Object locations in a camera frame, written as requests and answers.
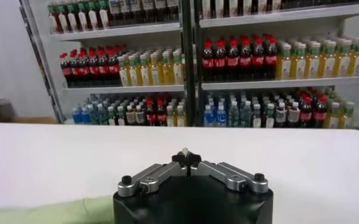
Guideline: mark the white cap navy label bottle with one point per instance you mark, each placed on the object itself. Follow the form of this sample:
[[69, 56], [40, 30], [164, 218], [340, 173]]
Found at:
[[172, 9], [114, 12], [136, 11], [147, 11], [125, 12], [160, 10]]

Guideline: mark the white beverage shelf unit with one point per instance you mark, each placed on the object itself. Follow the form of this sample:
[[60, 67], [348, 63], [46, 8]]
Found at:
[[121, 30], [273, 82]]

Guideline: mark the light green t-shirt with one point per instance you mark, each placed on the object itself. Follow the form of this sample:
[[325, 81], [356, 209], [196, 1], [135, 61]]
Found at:
[[45, 213]]

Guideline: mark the small beige label dark bottle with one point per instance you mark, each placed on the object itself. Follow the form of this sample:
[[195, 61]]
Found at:
[[280, 115], [140, 116], [294, 115], [130, 116]]

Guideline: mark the small yellow drink bottle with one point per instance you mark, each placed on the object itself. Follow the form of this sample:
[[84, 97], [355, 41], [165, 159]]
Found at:
[[181, 117], [347, 116], [333, 117], [171, 117]]

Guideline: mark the small teal water bottle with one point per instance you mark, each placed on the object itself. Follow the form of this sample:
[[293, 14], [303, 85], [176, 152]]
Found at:
[[245, 115], [94, 115], [102, 115], [233, 115]]

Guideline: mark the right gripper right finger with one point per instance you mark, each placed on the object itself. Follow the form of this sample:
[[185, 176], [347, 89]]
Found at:
[[228, 176]]

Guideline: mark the green cap white label bottle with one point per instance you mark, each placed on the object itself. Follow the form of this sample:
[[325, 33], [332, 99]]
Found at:
[[63, 21], [83, 19], [103, 17], [72, 20], [53, 21], [93, 19]]

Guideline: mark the open glass cooler door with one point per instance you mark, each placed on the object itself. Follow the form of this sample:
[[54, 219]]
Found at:
[[42, 61]]

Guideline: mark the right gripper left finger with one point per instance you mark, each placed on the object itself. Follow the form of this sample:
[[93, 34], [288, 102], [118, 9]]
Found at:
[[154, 179]]

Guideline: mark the small blue water bottle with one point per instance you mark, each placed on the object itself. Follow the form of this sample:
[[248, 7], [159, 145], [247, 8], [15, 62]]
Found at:
[[208, 117], [221, 117], [85, 115], [76, 115]]

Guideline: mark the small red cap cola bottle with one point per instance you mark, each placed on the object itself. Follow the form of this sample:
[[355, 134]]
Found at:
[[306, 114], [319, 113], [161, 114], [150, 114]]

